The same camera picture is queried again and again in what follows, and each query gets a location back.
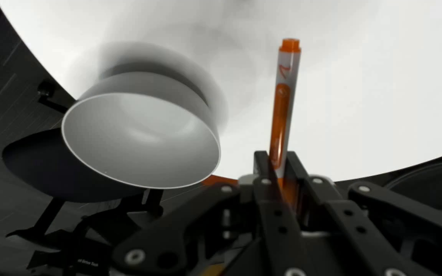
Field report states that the orange pen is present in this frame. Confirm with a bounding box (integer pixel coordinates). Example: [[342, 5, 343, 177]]
[[270, 39, 300, 207]]

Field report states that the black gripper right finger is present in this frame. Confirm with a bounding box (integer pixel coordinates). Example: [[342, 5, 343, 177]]
[[287, 154, 442, 276]]

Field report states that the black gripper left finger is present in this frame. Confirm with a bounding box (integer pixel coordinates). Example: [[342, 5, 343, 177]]
[[112, 152, 305, 276]]

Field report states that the grey bowl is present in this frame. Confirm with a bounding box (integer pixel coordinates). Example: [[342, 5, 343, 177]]
[[61, 72, 221, 190]]

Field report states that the round white table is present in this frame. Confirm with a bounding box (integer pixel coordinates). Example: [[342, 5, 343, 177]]
[[0, 0, 442, 180]]

